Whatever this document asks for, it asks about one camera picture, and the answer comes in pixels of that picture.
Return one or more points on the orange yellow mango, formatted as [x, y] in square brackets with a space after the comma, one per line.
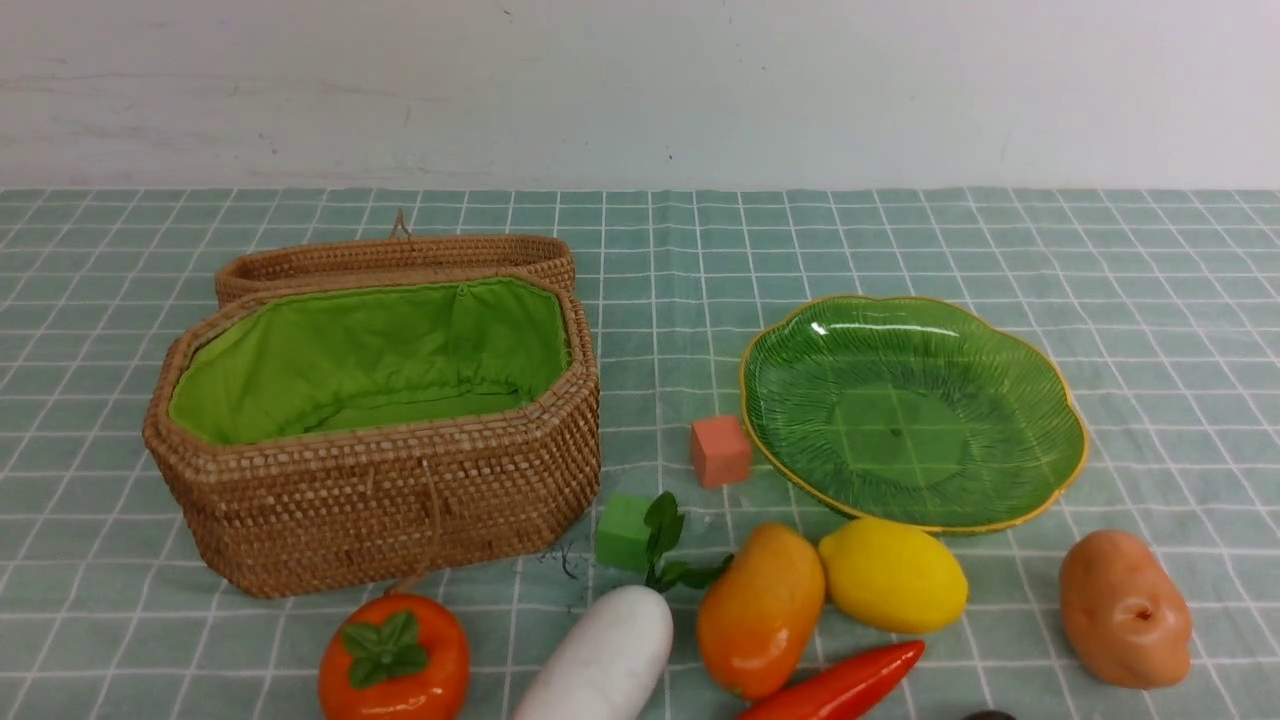
[757, 618]

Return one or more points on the white radish with leaves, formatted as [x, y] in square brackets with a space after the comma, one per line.
[610, 662]

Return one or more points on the yellow lemon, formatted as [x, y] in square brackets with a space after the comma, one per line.
[895, 578]

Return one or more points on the red chili pepper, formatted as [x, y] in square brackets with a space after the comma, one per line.
[847, 690]

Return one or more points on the dark purple eggplant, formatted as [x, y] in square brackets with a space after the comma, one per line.
[989, 714]

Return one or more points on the brown potato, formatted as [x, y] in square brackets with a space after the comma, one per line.
[1123, 616]

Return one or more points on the orange foam cube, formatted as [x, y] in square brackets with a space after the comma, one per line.
[721, 453]

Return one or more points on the green foam cube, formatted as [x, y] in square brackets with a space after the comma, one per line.
[622, 535]

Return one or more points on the woven rattan basket lid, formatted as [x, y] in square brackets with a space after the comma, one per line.
[545, 257]

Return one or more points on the green glass leaf plate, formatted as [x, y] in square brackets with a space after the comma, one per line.
[912, 410]

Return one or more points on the woven rattan basket green lining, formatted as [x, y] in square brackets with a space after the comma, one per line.
[355, 430]

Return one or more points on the orange persimmon green leaf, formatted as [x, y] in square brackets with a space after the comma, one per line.
[401, 656]

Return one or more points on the green checkered tablecloth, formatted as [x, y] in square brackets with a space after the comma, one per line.
[1158, 306]

